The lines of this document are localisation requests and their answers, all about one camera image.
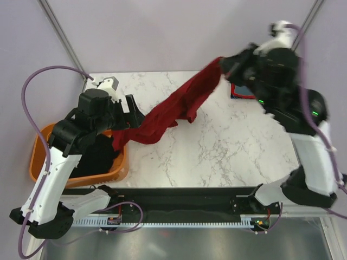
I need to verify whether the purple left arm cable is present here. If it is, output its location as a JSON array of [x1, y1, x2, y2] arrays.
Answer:
[[17, 65, 95, 258]]

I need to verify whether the left aluminium frame post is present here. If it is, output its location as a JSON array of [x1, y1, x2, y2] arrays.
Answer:
[[37, 0, 85, 71]]

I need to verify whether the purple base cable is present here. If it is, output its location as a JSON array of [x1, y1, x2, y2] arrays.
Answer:
[[50, 197, 144, 247], [250, 207, 281, 236]]

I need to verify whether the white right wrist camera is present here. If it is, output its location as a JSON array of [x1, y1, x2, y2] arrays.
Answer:
[[253, 20, 294, 56]]

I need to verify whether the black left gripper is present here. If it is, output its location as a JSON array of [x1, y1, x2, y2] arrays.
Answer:
[[93, 95, 145, 136]]

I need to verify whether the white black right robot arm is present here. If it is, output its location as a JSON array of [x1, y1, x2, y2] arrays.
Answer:
[[220, 44, 346, 213]]

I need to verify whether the orange plastic laundry basket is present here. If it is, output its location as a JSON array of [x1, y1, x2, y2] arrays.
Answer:
[[29, 123, 129, 188]]

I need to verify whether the white slotted cable duct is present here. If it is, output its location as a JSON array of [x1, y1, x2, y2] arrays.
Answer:
[[72, 214, 254, 229]]

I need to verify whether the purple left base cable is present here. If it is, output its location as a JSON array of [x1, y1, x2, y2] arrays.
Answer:
[[50, 197, 144, 247]]

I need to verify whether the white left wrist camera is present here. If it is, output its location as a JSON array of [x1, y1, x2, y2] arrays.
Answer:
[[92, 76, 119, 102]]

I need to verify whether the black t shirt in basket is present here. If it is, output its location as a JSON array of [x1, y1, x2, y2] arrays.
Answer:
[[70, 134, 120, 178]]

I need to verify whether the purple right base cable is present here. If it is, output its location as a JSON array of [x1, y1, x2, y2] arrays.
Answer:
[[250, 207, 281, 236]]

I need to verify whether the dark red t shirt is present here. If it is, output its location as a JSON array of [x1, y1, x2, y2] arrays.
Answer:
[[112, 57, 222, 151]]

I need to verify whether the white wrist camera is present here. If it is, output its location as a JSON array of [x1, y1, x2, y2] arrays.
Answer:
[[92, 76, 119, 102], [253, 20, 294, 56]]

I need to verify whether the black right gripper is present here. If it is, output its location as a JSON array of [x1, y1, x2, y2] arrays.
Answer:
[[217, 43, 273, 111]]

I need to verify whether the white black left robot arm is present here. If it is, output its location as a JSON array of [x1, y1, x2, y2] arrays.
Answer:
[[10, 88, 144, 239]]

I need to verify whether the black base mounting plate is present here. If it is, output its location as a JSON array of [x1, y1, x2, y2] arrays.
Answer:
[[62, 186, 281, 225]]

